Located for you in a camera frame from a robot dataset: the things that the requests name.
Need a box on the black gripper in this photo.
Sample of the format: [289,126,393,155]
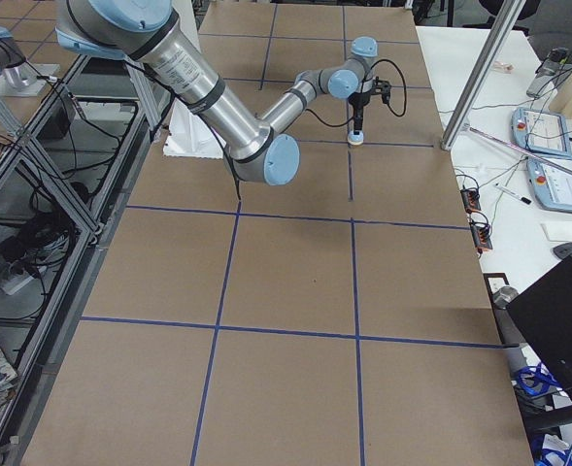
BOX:
[349,91,371,134]

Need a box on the blue yellow call bell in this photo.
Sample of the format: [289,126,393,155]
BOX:
[347,130,364,146]

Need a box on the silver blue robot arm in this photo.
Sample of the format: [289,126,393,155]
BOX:
[56,1,390,185]
[0,26,44,97]

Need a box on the orange black connector block upper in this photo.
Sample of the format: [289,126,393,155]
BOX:
[460,187,481,214]

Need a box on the black marker pen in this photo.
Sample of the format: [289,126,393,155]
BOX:
[494,183,532,205]

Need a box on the upper blue teach pendant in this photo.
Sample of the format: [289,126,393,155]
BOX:
[511,107,572,156]

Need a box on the blue teach pendant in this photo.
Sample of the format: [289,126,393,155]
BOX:
[511,107,572,156]
[526,156,572,214]

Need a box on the lower blue teach pendant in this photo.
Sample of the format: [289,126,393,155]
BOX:
[526,156,572,214]

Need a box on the white paper pad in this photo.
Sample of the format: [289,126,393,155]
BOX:
[541,221,572,242]

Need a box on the black computer mouse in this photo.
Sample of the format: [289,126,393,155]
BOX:
[552,242,572,260]

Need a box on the black monitor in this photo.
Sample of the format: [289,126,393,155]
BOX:
[506,255,572,432]

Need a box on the white power strip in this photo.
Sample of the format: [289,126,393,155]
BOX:
[0,270,41,296]

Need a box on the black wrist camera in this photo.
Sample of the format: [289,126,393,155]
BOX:
[370,78,391,106]

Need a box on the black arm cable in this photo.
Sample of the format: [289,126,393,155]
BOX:
[304,58,408,127]

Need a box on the white camera post with base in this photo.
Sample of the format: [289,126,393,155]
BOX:
[163,92,223,159]

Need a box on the aluminium frame post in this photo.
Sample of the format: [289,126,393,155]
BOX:
[440,0,526,151]

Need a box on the blue lanyard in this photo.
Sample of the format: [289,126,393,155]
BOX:
[517,361,566,399]

